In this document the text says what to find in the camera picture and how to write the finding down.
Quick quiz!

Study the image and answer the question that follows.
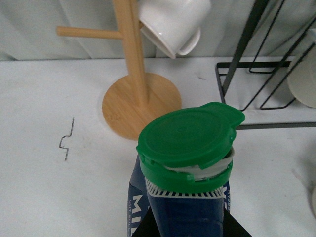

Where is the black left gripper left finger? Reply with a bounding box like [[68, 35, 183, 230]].
[[133, 209, 158, 237]]

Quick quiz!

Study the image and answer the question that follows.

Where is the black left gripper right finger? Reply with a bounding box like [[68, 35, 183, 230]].
[[223, 209, 252, 237]]

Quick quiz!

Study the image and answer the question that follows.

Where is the blue white milk carton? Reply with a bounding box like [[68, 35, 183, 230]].
[[127, 102, 245, 237]]

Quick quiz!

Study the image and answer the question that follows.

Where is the wooden mug tree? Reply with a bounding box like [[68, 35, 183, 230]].
[[56, 0, 182, 140]]

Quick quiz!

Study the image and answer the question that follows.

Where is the white mug on tree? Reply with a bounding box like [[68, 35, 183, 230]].
[[138, 0, 211, 59]]

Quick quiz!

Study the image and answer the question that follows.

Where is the black wire cup rack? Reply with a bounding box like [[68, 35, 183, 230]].
[[215, 0, 316, 130]]

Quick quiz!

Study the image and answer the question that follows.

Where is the cream ribbed mug left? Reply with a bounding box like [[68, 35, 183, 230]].
[[287, 27, 316, 109]]

